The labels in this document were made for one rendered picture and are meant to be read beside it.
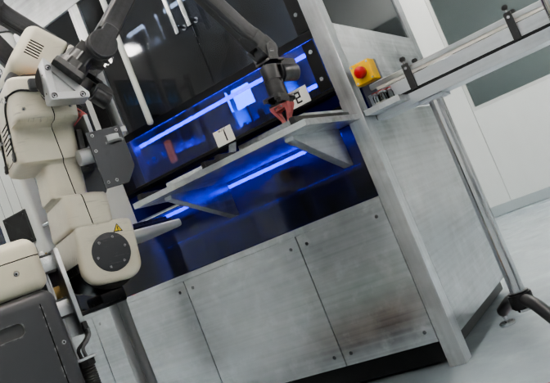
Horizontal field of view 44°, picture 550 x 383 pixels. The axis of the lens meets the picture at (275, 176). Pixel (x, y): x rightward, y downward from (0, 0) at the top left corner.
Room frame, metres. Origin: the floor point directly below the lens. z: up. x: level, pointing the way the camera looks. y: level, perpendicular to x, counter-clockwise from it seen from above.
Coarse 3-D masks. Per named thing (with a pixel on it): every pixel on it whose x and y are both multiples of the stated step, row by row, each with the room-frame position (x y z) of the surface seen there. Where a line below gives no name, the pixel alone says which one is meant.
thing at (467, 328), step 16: (240, 176) 2.51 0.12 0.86; (496, 288) 3.03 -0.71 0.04; (464, 336) 2.51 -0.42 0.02; (400, 352) 2.40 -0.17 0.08; (416, 352) 2.37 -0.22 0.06; (432, 352) 2.35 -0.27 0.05; (352, 368) 2.50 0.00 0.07; (368, 368) 2.47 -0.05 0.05; (384, 368) 2.44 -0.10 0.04; (400, 368) 2.41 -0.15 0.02
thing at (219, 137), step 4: (228, 124) 2.49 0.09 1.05; (224, 128) 2.50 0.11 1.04; (228, 128) 2.49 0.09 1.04; (216, 132) 2.52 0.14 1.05; (220, 132) 2.51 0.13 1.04; (228, 132) 2.49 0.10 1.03; (232, 132) 2.49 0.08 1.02; (216, 136) 2.52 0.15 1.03; (220, 136) 2.51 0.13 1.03; (224, 136) 2.51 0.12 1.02; (228, 136) 2.50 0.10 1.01; (232, 136) 2.49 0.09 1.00; (216, 140) 2.53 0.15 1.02; (220, 140) 2.52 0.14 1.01; (224, 140) 2.51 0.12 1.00; (228, 140) 2.50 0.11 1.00; (232, 140) 2.49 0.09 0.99; (220, 144) 2.52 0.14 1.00; (224, 144) 2.51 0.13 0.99
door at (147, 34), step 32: (96, 0) 2.68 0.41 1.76; (160, 0) 2.54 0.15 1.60; (128, 32) 2.63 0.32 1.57; (160, 32) 2.57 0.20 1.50; (192, 32) 2.50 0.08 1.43; (160, 64) 2.59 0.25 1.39; (192, 64) 2.53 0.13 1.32; (128, 96) 2.69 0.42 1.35; (160, 96) 2.62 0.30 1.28; (192, 96) 2.55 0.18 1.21; (128, 128) 2.72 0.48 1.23
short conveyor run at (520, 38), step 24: (504, 24) 2.12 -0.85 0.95; (528, 24) 2.06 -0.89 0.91; (456, 48) 2.20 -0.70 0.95; (480, 48) 2.14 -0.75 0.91; (504, 48) 2.11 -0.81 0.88; (528, 48) 2.08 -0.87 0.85; (408, 72) 2.25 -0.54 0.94; (432, 72) 2.22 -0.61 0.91; (456, 72) 2.19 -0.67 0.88; (480, 72) 2.15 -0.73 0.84
